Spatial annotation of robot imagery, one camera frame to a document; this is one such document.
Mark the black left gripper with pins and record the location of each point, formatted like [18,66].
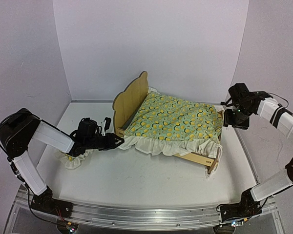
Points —
[110,142]

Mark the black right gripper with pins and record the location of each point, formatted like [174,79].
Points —
[227,121]

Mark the wooden pet bed frame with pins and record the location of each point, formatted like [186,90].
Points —
[125,106]

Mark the lemon print bed cushion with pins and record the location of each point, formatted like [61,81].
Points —
[169,125]

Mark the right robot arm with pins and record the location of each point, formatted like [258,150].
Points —
[239,107]

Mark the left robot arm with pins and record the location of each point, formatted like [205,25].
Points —
[20,128]

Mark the small lemon print pillow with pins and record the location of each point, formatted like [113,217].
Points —
[71,162]

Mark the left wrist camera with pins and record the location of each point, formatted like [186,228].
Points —
[105,124]

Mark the aluminium front rail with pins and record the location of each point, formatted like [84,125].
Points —
[146,219]

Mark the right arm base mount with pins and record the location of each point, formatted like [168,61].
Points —
[246,208]

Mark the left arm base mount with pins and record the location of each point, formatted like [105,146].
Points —
[47,204]

